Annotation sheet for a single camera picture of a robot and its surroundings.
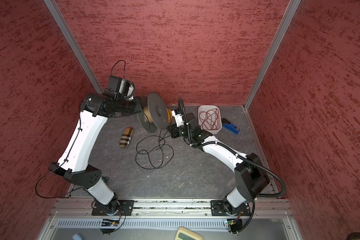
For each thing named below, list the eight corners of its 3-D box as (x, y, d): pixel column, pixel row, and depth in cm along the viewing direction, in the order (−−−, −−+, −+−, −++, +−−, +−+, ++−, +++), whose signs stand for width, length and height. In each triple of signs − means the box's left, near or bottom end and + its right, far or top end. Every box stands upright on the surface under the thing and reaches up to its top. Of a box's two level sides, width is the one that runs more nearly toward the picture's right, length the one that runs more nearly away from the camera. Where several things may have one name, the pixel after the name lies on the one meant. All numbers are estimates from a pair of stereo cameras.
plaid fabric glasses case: (119, 148, 98) (117, 145, 95) (125, 130, 107) (123, 127, 104) (128, 148, 98) (127, 145, 95) (133, 130, 108) (132, 127, 104)
